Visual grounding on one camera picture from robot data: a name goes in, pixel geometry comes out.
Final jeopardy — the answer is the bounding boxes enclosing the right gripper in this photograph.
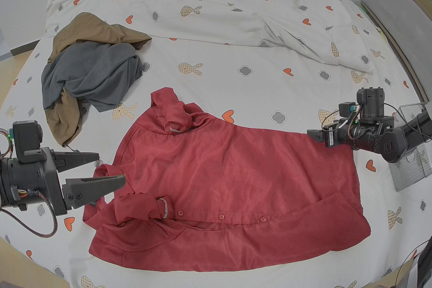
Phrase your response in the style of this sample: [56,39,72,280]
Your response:
[306,123,359,148]

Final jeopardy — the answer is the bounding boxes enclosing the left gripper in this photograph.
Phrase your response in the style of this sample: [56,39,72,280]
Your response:
[0,148,126,216]

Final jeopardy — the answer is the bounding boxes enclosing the red shirt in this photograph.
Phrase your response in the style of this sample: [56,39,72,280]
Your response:
[83,88,372,272]

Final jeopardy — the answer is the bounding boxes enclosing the bed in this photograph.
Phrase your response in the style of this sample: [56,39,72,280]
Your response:
[0,0,432,288]

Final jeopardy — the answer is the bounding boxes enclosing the clear plastic box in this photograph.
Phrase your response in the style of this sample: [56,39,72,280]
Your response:
[388,104,432,192]

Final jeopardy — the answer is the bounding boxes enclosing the grey garment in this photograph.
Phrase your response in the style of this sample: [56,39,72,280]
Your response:
[41,41,144,112]

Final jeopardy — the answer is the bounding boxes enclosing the brown garment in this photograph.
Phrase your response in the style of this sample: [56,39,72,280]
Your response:
[45,11,152,154]

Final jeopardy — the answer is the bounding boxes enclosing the white printed quilt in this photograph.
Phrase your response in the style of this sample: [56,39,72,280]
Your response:
[45,0,375,74]

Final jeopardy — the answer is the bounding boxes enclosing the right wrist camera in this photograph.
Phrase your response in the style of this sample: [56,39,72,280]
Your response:
[338,102,358,118]

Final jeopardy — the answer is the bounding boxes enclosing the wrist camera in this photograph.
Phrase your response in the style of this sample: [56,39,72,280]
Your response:
[338,102,358,118]
[8,119,48,164]

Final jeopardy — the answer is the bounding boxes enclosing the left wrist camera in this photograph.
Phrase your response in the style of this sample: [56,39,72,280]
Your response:
[8,119,48,164]

